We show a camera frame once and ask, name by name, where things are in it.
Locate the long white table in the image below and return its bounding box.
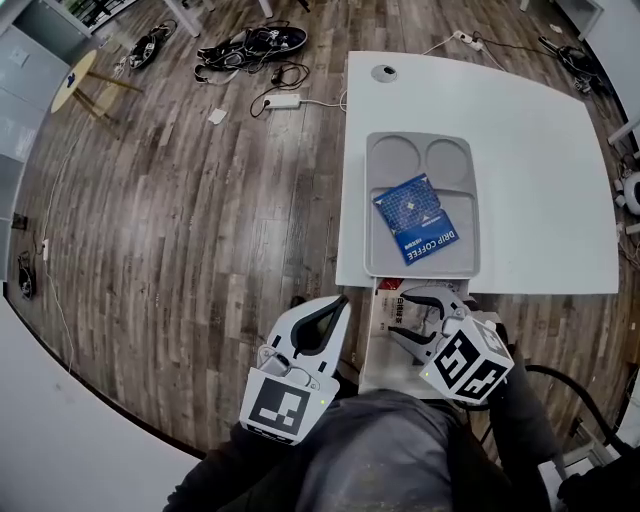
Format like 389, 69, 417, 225
162, 0, 275, 39

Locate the black hose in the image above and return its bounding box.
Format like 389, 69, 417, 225
524, 364, 626, 451

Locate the person's left forearm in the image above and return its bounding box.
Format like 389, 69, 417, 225
162, 422, 301, 512

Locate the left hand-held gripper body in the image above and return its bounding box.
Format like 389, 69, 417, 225
239, 348, 342, 447

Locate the white round device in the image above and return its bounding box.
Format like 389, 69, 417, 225
614, 169, 640, 216

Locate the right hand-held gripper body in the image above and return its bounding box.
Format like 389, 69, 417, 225
417, 312, 516, 406

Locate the blue coffee packet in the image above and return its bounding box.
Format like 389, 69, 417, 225
372, 173, 461, 267

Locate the yellow round side table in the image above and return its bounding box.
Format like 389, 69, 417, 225
51, 48, 144, 136

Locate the black adapter cable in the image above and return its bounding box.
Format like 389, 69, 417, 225
249, 62, 311, 119

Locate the black device with cables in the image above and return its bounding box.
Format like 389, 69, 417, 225
537, 34, 601, 76

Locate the round black cable-filled bag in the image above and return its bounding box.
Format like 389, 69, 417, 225
127, 19, 179, 71

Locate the white snack packet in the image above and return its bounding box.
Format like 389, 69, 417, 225
372, 287, 451, 346

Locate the large white power strip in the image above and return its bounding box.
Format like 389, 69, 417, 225
262, 93, 302, 110

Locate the long white floor cable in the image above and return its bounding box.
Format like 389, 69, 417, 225
37, 134, 82, 376

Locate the black backpack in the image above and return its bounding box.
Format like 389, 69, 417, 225
557, 459, 640, 512

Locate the white drawer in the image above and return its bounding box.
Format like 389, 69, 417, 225
359, 276, 475, 401

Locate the person's grey clothed torso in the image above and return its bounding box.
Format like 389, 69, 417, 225
294, 389, 501, 512

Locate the white desk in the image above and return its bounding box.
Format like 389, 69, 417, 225
335, 50, 621, 296

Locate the grey compartment tray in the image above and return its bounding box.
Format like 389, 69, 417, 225
363, 130, 482, 279

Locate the person's right forearm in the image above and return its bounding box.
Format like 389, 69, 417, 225
487, 344, 556, 501

